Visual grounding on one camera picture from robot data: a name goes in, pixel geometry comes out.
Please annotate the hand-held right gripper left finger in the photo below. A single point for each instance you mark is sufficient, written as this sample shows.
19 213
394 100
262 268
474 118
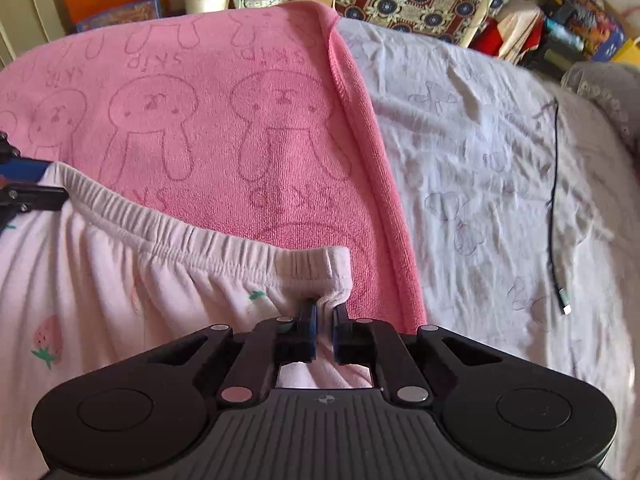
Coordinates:
311 325

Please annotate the light pink strawberry print pants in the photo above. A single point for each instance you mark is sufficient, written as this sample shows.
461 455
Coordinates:
150 280

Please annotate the blue printed box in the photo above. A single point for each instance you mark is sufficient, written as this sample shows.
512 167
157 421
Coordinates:
125 12

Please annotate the yellow bag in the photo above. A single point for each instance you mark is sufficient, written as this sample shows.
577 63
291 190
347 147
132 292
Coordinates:
627 51

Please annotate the pink rabbit print towel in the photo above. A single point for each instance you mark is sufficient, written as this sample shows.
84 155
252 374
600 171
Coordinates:
225 110

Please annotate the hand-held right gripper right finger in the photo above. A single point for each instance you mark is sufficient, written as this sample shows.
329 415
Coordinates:
339 327

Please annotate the cream hanging cloth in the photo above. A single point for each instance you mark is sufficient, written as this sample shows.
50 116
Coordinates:
522 22

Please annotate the black drawer cabinet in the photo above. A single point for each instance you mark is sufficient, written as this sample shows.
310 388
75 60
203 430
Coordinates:
555 55

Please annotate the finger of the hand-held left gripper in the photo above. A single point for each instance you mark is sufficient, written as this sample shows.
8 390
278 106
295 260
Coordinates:
35 199
25 170

